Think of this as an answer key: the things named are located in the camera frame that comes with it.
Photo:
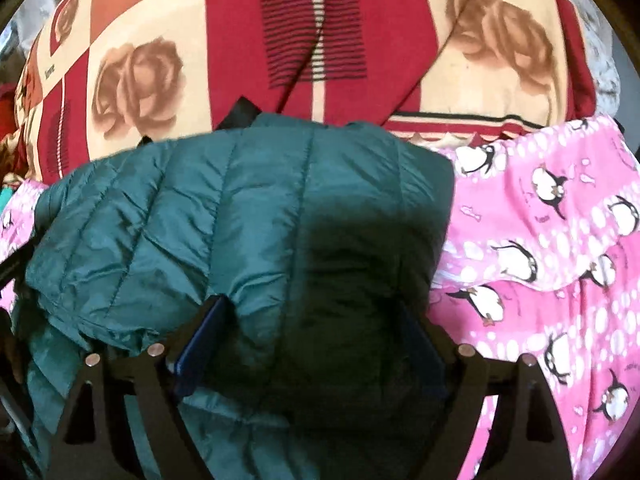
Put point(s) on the pink penguin print blanket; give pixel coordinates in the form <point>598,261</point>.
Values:
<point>540,270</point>

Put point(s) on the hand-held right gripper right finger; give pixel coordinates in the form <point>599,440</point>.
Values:
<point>417,342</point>

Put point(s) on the brown floral cloth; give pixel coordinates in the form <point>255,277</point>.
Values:
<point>10,155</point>

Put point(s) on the red cloth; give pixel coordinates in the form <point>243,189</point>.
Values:
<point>7,110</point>

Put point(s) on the rose patterned checkered quilt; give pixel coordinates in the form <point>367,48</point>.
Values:
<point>325,35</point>

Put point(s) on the teal quilted puffer jacket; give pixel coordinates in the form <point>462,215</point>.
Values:
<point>200,220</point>

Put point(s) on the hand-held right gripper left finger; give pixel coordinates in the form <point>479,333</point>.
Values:
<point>205,345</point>

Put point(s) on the grey white patterned cloth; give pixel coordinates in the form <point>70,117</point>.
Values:
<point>607,65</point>

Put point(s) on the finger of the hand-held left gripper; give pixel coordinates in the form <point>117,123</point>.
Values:
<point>15,269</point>

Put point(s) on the green cloth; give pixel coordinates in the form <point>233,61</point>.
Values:
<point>5,197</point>

